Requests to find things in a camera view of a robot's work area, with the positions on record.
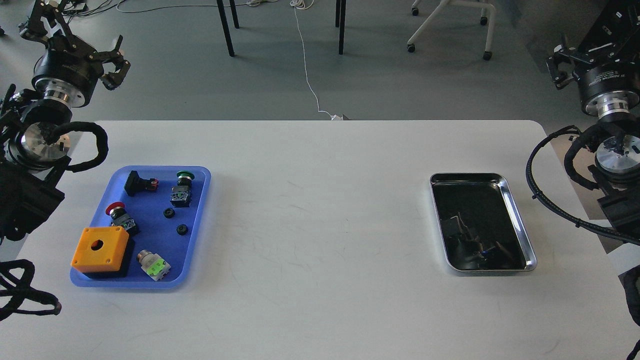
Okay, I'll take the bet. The red emergency stop button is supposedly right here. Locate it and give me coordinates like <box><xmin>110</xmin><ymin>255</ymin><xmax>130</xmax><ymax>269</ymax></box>
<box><xmin>105</xmin><ymin>202</ymin><xmax>140</xmax><ymax>236</ymax></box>

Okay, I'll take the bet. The silver metal tray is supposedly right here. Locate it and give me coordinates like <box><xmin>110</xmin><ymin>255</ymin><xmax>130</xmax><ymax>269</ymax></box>
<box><xmin>429</xmin><ymin>172</ymin><xmax>538</xmax><ymax>276</ymax></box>

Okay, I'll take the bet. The green white contact block switch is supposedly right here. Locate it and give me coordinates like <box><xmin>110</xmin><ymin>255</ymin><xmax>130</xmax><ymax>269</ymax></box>
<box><xmin>135</xmin><ymin>249</ymin><xmax>171</xmax><ymax>281</ymax></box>

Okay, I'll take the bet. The white floor cable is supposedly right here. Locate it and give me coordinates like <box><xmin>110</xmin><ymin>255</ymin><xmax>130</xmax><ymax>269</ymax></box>
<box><xmin>290</xmin><ymin>0</ymin><xmax>341</xmax><ymax>121</ymax></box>

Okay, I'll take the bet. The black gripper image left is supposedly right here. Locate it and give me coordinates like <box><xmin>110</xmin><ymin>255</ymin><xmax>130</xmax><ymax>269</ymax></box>
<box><xmin>19</xmin><ymin>0</ymin><xmax>131</xmax><ymax>108</ymax></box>

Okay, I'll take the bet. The black table leg left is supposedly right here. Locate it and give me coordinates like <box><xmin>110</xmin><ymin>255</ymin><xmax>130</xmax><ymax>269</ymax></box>
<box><xmin>215</xmin><ymin>0</ymin><xmax>240</xmax><ymax>58</ymax></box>

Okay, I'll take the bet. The green push button switch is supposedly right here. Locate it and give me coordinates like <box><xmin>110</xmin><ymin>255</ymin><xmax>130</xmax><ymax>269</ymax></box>
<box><xmin>170</xmin><ymin>170</ymin><xmax>195</xmax><ymax>208</ymax></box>

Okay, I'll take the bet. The blue plastic tray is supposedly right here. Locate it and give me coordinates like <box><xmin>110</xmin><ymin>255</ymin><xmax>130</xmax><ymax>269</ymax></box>
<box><xmin>70</xmin><ymin>165</ymin><xmax>211</xmax><ymax>289</ymax></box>

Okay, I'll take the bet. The black table leg right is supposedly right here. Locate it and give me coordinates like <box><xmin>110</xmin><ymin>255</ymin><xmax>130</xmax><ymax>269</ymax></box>
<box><xmin>334</xmin><ymin>0</ymin><xmax>346</xmax><ymax>55</ymax></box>

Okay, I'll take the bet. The black selector switch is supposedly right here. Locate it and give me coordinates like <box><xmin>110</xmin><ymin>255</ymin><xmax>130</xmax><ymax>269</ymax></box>
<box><xmin>123</xmin><ymin>170</ymin><xmax>159</xmax><ymax>198</ymax></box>

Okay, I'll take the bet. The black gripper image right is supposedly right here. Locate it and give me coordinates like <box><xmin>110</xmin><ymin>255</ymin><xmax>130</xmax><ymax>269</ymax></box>
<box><xmin>546</xmin><ymin>0</ymin><xmax>640</xmax><ymax>117</ymax></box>

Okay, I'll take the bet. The white rolling chair base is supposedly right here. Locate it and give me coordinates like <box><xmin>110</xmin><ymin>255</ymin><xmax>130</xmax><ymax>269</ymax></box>
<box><xmin>406</xmin><ymin>0</ymin><xmax>498</xmax><ymax>62</ymax></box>

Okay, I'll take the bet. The black table leg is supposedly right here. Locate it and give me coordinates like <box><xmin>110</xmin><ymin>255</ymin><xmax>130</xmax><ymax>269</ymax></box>
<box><xmin>215</xmin><ymin>0</ymin><xmax>240</xmax><ymax>58</ymax></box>
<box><xmin>334</xmin><ymin>0</ymin><xmax>346</xmax><ymax>55</ymax></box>

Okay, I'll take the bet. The orange button enclosure box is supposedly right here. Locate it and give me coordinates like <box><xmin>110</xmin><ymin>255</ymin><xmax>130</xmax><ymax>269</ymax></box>
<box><xmin>70</xmin><ymin>226</ymin><xmax>130</xmax><ymax>274</ymax></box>

